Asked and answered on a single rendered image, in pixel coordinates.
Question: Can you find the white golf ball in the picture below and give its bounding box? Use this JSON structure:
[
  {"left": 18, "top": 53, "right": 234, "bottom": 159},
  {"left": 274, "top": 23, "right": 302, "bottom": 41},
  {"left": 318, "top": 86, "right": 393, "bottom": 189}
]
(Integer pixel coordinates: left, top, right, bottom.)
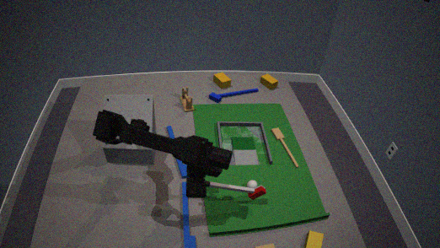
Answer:
[{"left": 247, "top": 181, "right": 257, "bottom": 189}]

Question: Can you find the green flat mat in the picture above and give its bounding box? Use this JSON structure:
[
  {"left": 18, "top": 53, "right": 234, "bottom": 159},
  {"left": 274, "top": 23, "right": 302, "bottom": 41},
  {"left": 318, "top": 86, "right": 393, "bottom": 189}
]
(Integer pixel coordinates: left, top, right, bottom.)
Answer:
[{"left": 193, "top": 103, "right": 326, "bottom": 232}]

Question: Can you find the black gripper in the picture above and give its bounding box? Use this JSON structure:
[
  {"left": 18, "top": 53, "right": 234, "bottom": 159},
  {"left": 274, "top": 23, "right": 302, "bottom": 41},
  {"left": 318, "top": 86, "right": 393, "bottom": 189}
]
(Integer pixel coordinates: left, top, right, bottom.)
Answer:
[{"left": 186, "top": 165, "right": 207, "bottom": 198}]

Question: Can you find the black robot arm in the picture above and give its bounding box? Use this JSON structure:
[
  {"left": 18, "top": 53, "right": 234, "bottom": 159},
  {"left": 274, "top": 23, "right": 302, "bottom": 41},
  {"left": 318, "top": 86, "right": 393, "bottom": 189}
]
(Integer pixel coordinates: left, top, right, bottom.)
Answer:
[{"left": 93, "top": 110, "right": 233, "bottom": 178}]

